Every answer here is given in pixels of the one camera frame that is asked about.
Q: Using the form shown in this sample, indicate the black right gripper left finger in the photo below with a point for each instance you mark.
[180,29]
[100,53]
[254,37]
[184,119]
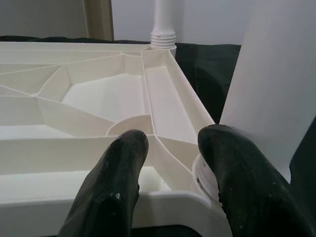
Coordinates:
[108,192]

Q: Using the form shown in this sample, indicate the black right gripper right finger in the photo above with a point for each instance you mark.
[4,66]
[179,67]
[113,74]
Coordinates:
[251,187]

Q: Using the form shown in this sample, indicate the white plastic table top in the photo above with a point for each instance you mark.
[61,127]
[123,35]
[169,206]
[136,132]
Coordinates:
[86,98]

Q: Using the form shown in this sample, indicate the white plastic table leg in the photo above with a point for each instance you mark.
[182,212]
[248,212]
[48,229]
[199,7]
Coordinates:
[266,86]
[163,24]

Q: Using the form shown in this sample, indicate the black cloth table cover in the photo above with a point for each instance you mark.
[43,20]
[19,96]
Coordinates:
[209,74]

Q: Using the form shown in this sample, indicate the beige wooden door frame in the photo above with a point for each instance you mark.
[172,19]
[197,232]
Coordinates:
[98,19]

